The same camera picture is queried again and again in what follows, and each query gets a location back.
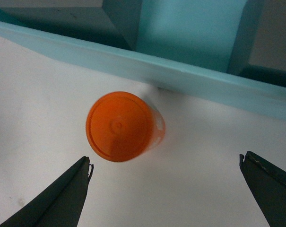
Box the gray rectangular block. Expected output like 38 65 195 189
227 0 286 87

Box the orange plastic cylinder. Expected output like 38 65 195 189
86 91 165 162

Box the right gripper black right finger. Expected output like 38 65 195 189
239 151 286 227

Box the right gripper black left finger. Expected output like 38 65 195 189
0 156 94 227

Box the light blue plastic box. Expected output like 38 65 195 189
0 10 286 121

